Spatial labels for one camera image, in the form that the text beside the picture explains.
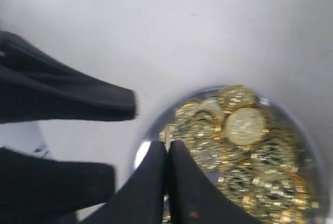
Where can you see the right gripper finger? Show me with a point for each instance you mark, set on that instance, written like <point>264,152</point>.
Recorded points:
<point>34,86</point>
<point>31,185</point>

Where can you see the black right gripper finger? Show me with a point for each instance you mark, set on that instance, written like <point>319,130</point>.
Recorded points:
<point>193,198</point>
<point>140,200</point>

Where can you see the gold coin right upper pile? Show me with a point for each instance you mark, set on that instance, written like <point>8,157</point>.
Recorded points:
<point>246,126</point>

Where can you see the round steel plate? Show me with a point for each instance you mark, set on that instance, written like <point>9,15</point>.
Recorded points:
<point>284,178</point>

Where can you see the gold coin top of pile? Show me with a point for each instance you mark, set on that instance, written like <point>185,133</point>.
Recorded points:
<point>234,97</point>

